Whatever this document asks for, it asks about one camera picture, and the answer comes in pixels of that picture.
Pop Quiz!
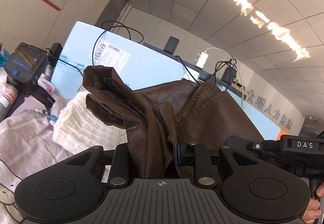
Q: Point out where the white charging cable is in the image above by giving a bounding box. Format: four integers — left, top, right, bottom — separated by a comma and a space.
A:
202, 47, 248, 110

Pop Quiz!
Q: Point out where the black power adapter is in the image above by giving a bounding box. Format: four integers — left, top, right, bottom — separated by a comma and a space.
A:
221, 66, 237, 85

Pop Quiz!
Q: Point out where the large light blue box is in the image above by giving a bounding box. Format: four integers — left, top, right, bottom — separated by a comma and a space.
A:
128, 41, 282, 141

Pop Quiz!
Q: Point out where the person's right hand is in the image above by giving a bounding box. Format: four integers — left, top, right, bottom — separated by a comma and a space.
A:
302, 183, 324, 223

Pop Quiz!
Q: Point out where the orange cardboard box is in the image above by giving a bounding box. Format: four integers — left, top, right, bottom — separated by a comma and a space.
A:
276, 129, 290, 140

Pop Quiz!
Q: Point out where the black power cable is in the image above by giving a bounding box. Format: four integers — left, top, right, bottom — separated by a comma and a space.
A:
45, 20, 238, 85

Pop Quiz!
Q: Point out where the cream knitted sweater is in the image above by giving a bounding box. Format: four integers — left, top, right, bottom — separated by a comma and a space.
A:
53, 91, 127, 154

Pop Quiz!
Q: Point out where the white power strip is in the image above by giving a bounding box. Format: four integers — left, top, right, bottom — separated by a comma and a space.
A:
195, 52, 209, 69

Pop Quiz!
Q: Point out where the brown button vest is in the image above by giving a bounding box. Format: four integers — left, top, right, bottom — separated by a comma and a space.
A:
82, 66, 263, 178

